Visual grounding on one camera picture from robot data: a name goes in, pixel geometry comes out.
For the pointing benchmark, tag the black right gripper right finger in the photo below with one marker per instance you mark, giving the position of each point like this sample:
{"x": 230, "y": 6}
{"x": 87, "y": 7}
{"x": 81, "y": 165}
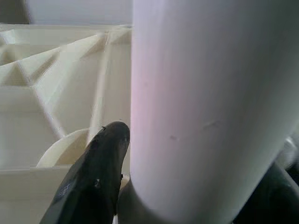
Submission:
{"x": 275, "y": 200}

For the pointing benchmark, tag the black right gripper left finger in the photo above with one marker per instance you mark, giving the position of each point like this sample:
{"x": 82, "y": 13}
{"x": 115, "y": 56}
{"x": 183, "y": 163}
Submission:
{"x": 93, "y": 182}

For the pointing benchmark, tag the white plastic children table top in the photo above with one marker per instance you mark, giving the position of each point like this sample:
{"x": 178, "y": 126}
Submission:
{"x": 46, "y": 105}

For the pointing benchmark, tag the white plastic table leg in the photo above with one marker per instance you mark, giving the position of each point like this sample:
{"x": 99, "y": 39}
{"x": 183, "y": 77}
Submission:
{"x": 198, "y": 81}

